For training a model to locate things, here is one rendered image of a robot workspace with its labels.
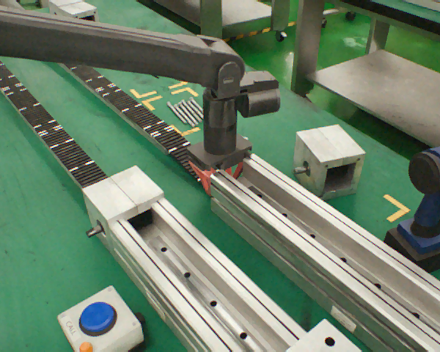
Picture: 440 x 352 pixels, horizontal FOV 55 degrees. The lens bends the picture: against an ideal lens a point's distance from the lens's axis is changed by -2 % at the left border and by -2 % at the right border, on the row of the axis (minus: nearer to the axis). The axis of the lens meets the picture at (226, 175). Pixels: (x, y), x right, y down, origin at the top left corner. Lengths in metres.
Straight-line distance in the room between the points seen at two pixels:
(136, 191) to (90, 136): 0.36
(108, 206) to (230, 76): 0.27
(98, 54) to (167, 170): 0.35
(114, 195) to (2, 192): 0.30
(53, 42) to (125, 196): 0.25
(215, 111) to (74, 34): 0.24
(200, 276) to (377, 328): 0.24
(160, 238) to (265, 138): 0.41
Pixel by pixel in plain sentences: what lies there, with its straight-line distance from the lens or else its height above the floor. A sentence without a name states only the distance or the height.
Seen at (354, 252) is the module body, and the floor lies 0.84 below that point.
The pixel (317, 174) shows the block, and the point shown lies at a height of 0.84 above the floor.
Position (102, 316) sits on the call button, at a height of 0.85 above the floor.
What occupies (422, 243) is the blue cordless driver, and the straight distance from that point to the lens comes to 0.70.
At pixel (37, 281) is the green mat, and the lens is 0.74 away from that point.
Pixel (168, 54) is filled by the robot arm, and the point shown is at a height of 1.08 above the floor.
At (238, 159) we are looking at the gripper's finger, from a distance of 0.76.
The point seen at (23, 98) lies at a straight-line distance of 1.18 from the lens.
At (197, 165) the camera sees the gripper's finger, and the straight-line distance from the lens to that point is 0.75.
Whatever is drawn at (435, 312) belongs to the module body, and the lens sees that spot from 0.63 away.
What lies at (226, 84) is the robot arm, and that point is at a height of 1.02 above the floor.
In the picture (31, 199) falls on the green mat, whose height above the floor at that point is 0.78.
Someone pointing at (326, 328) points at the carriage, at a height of 0.90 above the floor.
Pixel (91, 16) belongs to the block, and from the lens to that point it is 1.59.
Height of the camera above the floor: 1.32
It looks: 39 degrees down
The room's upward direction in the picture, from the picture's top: straight up
